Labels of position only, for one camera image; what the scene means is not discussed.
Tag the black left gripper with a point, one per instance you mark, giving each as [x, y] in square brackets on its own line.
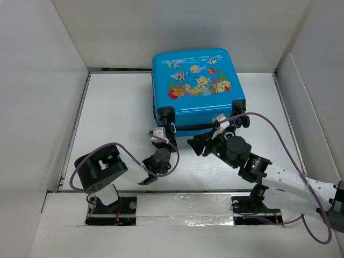
[170, 136]

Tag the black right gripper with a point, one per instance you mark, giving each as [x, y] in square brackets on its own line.
[200, 141]

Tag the blue child suitcase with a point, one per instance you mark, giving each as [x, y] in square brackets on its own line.
[199, 85]

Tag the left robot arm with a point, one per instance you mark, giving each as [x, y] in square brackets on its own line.
[95, 172]

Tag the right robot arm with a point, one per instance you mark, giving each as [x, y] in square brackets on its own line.
[275, 187]

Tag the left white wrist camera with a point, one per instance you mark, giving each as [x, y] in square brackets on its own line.
[158, 135]

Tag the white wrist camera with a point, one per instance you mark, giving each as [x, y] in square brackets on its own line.
[158, 135]
[220, 123]

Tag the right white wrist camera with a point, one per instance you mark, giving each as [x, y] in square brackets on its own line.
[220, 123]

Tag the metal base rail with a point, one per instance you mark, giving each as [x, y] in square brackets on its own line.
[74, 209]

